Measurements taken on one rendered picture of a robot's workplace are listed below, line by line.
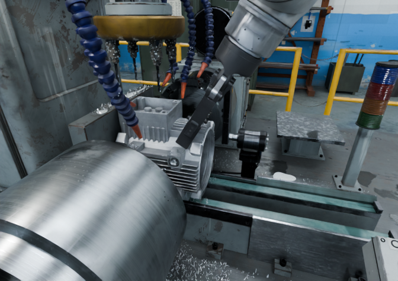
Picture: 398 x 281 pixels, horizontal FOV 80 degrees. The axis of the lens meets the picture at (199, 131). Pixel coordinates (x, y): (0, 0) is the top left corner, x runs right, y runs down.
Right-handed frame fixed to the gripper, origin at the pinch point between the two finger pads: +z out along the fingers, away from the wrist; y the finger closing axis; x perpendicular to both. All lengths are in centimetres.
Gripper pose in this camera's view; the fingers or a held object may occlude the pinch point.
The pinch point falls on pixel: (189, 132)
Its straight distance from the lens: 49.9
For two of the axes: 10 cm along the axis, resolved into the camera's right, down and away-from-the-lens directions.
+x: 8.3, 5.5, 0.1
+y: -2.7, 4.3, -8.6
